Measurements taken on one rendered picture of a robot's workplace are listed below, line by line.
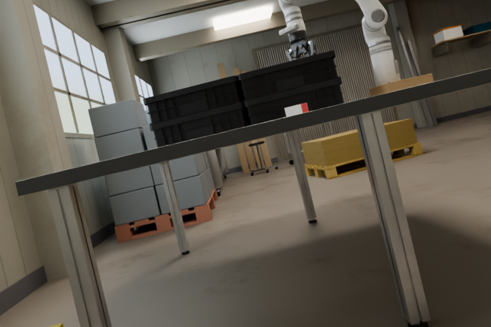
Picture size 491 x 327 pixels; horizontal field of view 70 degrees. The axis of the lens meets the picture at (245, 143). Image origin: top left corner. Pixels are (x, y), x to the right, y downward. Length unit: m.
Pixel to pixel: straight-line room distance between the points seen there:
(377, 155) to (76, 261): 0.92
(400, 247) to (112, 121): 3.00
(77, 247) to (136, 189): 2.50
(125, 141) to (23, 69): 1.07
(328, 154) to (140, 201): 2.19
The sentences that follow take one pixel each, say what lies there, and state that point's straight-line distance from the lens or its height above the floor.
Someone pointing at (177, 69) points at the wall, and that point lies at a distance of 8.97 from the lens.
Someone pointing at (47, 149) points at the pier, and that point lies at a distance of 3.00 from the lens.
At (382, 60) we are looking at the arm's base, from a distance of 1.63.
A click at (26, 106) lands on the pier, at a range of 3.08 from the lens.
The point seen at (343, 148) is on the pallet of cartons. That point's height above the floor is 0.31.
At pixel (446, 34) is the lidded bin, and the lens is 9.71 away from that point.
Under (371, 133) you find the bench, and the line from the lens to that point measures 1.08.
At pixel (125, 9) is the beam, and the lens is 5.90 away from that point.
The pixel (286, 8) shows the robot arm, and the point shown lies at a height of 1.17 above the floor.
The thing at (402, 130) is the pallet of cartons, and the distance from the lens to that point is 4.76.
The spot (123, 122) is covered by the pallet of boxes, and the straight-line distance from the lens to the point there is 3.63.
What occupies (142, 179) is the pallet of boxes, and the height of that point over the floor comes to 0.54.
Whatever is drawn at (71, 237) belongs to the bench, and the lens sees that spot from 1.14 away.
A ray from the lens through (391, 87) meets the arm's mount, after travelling 1.53.
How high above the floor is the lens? 0.66
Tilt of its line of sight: level
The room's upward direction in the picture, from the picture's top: 14 degrees counter-clockwise
